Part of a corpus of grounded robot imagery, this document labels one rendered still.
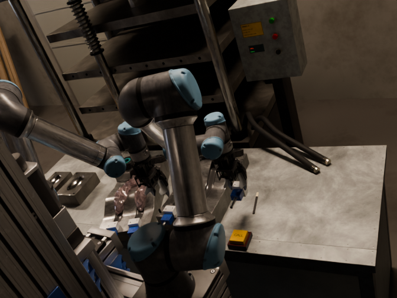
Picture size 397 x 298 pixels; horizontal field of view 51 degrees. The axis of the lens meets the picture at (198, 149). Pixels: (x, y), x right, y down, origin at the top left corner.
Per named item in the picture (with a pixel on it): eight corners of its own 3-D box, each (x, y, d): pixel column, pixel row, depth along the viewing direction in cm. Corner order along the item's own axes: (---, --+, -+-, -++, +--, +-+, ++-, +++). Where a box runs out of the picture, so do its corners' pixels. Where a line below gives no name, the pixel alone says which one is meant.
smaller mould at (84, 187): (80, 205, 224) (74, 195, 220) (60, 204, 231) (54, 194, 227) (100, 181, 238) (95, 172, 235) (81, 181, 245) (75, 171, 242)
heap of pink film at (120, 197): (146, 210, 192) (140, 197, 188) (112, 216, 196) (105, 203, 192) (157, 176, 213) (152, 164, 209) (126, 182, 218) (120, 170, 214)
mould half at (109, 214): (153, 236, 184) (144, 218, 179) (101, 244, 191) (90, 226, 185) (171, 169, 226) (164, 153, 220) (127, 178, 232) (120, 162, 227)
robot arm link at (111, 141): (91, 154, 146) (120, 141, 148) (87, 141, 155) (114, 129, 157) (101, 171, 150) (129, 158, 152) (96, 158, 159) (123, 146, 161)
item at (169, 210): (166, 237, 171) (162, 227, 169) (156, 236, 174) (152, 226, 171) (179, 214, 181) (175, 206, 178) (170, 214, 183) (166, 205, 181)
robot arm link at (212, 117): (200, 123, 149) (204, 112, 156) (209, 148, 155) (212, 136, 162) (221, 119, 147) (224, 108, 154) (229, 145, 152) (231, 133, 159)
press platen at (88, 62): (215, 60, 218) (213, 51, 215) (64, 81, 270) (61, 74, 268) (255, 12, 271) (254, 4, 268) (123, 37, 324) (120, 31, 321)
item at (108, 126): (250, 151, 231) (248, 142, 228) (78, 154, 294) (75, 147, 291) (285, 81, 292) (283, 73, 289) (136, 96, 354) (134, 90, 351)
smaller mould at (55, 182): (57, 198, 237) (52, 190, 234) (41, 197, 243) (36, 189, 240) (75, 179, 249) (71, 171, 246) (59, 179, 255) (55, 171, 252)
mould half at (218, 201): (214, 235, 173) (205, 211, 166) (162, 230, 185) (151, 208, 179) (249, 162, 209) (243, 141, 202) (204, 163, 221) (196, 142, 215)
